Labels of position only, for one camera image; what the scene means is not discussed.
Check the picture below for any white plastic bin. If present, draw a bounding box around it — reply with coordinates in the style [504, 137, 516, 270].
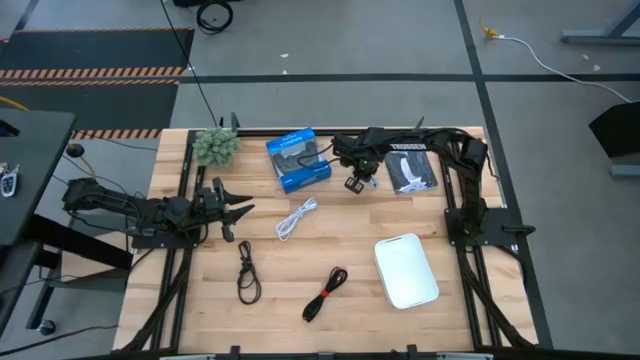
[373, 232, 441, 310]

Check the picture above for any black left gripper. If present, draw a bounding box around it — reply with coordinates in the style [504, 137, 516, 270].
[192, 177, 257, 244]

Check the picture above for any black USB-C cable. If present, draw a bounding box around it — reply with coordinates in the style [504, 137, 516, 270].
[236, 239, 263, 306]

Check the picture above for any black cable with red tie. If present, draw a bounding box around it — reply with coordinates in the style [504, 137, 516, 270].
[301, 266, 349, 324]

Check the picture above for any blue game controller box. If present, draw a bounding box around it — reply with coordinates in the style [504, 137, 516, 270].
[264, 127, 334, 195]

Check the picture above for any yellow cable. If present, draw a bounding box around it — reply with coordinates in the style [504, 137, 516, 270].
[0, 96, 97, 177]
[478, 0, 500, 39]

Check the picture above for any green artificial plant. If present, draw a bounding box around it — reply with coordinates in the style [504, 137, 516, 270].
[192, 127, 242, 169]

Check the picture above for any black side table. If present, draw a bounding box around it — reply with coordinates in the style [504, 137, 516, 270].
[588, 101, 640, 159]

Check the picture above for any black hazard striped floor mat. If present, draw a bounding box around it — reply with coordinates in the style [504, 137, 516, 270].
[0, 27, 196, 81]
[0, 78, 181, 141]

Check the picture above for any black desk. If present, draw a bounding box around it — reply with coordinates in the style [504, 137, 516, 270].
[0, 108, 134, 337]

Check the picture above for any grey desk foot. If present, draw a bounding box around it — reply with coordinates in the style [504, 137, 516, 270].
[559, 0, 640, 46]
[609, 163, 640, 179]

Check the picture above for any coiled black cable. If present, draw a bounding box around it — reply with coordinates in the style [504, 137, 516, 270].
[195, 0, 235, 35]

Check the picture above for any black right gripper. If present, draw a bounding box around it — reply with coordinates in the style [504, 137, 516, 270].
[331, 128, 384, 196]

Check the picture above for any black aluminium table frame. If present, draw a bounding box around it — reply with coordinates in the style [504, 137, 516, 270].
[119, 113, 554, 360]

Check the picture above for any thin black cable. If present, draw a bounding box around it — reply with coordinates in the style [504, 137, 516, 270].
[159, 0, 221, 129]

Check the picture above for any white floor cable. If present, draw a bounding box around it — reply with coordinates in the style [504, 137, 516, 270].
[492, 33, 634, 104]

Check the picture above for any white USB-C cable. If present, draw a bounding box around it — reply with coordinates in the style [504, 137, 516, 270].
[274, 196, 320, 242]

